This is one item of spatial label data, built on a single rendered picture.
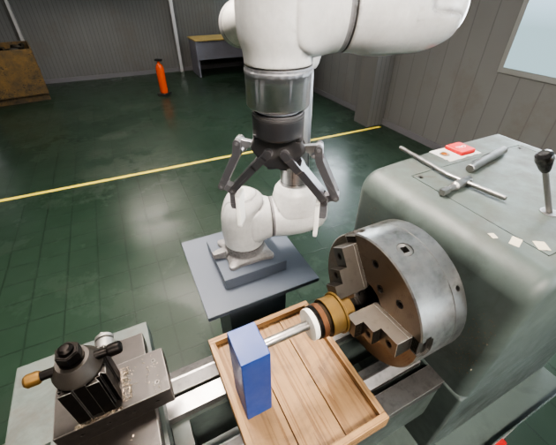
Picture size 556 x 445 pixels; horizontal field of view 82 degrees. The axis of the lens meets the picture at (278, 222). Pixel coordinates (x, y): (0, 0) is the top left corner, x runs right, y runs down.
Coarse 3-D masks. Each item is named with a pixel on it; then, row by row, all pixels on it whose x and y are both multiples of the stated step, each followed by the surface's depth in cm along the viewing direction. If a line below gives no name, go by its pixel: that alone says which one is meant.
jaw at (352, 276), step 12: (348, 240) 74; (336, 252) 72; (348, 252) 70; (348, 264) 70; (360, 264) 71; (336, 276) 71; (348, 276) 70; (360, 276) 71; (336, 288) 69; (348, 288) 70; (360, 288) 71
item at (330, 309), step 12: (324, 300) 68; (336, 300) 68; (348, 300) 69; (312, 312) 67; (324, 312) 66; (336, 312) 66; (348, 312) 68; (324, 324) 65; (336, 324) 66; (348, 324) 66; (324, 336) 66
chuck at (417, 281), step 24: (336, 240) 78; (360, 240) 69; (384, 240) 66; (408, 240) 66; (336, 264) 82; (384, 264) 64; (408, 264) 62; (432, 264) 63; (384, 288) 66; (408, 288) 60; (432, 288) 61; (408, 312) 61; (432, 312) 60; (360, 336) 81; (432, 336) 61; (384, 360) 74; (408, 360) 65
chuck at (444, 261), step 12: (408, 228) 69; (420, 240) 66; (432, 240) 66; (432, 252) 64; (444, 252) 65; (444, 264) 63; (456, 276) 63; (456, 288) 63; (456, 300) 62; (456, 312) 63; (456, 324) 64; (456, 336) 67
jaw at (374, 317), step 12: (360, 312) 68; (372, 312) 68; (384, 312) 68; (360, 324) 66; (372, 324) 65; (384, 324) 65; (396, 324) 65; (372, 336) 64; (384, 336) 64; (396, 336) 62; (408, 336) 62; (396, 348) 61; (408, 348) 63; (420, 348) 63
